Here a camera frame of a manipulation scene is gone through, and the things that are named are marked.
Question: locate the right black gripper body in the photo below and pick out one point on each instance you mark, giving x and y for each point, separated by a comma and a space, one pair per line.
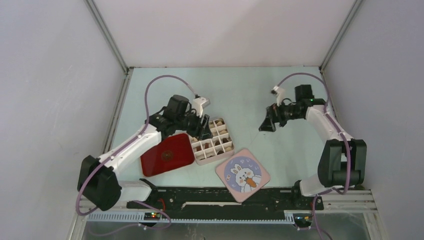
282, 111

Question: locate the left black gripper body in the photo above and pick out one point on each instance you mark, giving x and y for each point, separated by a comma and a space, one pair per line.
193, 129

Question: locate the white divided chocolate box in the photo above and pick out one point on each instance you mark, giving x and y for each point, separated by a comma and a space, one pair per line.
219, 147

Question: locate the red plastic tray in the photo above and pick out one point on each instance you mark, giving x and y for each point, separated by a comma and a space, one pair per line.
151, 163

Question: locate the silver metal box lid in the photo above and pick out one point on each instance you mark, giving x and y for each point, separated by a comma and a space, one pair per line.
243, 175

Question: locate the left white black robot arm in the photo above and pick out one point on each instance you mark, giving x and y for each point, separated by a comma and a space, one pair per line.
98, 177

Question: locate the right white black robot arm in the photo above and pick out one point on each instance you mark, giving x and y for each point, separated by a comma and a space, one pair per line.
343, 160

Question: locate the round foil wrapped chocolate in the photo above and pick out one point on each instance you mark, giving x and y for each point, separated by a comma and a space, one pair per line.
167, 156

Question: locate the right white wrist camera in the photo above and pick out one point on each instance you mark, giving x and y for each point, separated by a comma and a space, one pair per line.
279, 93

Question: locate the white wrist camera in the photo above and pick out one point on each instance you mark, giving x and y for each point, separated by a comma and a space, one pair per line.
199, 104
279, 93

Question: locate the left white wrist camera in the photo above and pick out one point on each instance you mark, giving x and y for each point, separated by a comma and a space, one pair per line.
199, 104

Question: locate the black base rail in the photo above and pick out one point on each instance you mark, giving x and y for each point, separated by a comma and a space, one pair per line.
207, 203

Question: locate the grey cable duct strip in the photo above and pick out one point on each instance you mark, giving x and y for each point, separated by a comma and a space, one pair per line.
140, 217

